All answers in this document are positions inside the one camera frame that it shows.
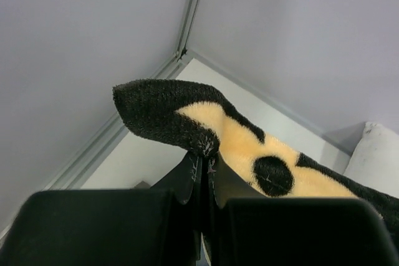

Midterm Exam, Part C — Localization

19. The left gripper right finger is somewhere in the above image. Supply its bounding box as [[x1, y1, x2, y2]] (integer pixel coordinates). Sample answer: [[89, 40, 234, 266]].
[[203, 155, 398, 265]]

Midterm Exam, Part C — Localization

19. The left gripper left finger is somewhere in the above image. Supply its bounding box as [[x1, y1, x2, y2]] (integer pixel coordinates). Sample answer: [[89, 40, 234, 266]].
[[1, 153, 203, 265]]

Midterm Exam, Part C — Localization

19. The black floral pillowcase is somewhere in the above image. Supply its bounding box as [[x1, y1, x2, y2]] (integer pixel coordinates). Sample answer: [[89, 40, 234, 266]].
[[112, 78, 398, 238]]

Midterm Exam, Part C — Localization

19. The white spare pillow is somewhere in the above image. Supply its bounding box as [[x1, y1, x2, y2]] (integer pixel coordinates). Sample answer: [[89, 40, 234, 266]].
[[344, 121, 398, 197]]

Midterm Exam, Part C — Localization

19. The left aluminium corner post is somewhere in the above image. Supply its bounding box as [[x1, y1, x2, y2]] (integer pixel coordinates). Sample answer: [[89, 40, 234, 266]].
[[174, 0, 200, 60]]

